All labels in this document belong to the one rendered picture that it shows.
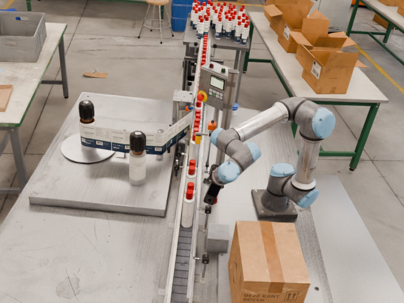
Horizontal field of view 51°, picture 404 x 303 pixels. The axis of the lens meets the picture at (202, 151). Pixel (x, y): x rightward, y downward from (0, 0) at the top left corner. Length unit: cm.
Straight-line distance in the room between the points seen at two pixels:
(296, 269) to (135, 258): 72
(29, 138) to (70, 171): 195
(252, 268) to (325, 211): 88
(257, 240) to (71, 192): 100
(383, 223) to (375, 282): 171
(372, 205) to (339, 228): 166
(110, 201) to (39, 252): 40
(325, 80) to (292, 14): 121
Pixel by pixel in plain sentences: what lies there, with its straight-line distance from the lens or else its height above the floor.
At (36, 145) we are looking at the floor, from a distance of 419.
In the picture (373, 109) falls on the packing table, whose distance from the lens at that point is 395.
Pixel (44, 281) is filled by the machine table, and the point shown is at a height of 83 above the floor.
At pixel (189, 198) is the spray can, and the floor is 106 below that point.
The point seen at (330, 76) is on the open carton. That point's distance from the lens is 366.
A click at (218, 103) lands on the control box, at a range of 212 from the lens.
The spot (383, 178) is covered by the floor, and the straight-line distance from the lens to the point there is 434.
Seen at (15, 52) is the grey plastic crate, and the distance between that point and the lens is 379.
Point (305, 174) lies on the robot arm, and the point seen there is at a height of 117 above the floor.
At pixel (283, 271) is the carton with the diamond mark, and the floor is 112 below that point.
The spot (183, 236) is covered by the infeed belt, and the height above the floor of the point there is 88.
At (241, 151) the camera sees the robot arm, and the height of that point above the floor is 141.
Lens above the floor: 233
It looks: 35 degrees down
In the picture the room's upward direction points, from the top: 6 degrees clockwise
